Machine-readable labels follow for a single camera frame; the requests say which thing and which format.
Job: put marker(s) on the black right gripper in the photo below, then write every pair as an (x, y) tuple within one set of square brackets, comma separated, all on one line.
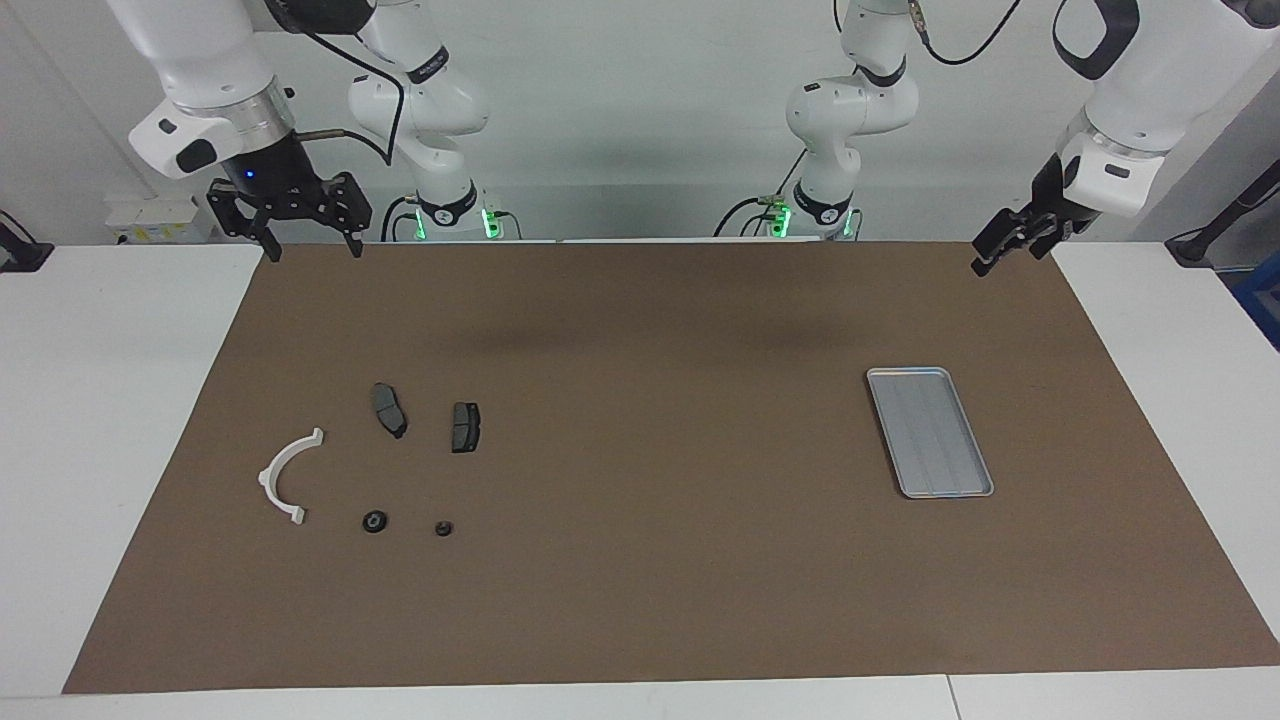
[(285, 190)]

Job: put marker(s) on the white power box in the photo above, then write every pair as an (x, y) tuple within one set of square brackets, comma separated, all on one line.
[(160, 215)]

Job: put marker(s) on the black table clamp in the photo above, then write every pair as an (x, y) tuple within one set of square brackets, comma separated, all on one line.
[(25, 255)]

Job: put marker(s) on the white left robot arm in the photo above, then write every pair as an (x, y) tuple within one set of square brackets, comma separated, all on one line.
[(850, 110)]

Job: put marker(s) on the dark rectangular brake pad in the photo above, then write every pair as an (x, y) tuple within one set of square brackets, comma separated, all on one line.
[(466, 428)]

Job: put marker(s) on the dark tapered brake pad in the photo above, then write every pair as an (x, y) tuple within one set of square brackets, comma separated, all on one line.
[(388, 408)]

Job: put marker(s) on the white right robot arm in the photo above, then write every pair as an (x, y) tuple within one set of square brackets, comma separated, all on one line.
[(215, 60)]

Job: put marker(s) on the large black bearing gear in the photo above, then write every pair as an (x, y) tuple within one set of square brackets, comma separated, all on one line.
[(375, 521)]

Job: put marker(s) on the brown table mat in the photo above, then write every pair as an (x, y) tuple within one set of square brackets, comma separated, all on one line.
[(640, 580)]

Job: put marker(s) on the blue crate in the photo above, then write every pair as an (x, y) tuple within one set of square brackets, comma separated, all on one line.
[(1262, 300)]

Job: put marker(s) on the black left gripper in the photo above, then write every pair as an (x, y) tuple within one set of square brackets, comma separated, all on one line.
[(1050, 200)]

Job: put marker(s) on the white curved plastic bracket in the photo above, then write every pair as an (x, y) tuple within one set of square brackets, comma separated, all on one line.
[(272, 470)]

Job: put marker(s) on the silver metal tray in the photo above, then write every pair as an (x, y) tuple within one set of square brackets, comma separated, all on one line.
[(930, 435)]

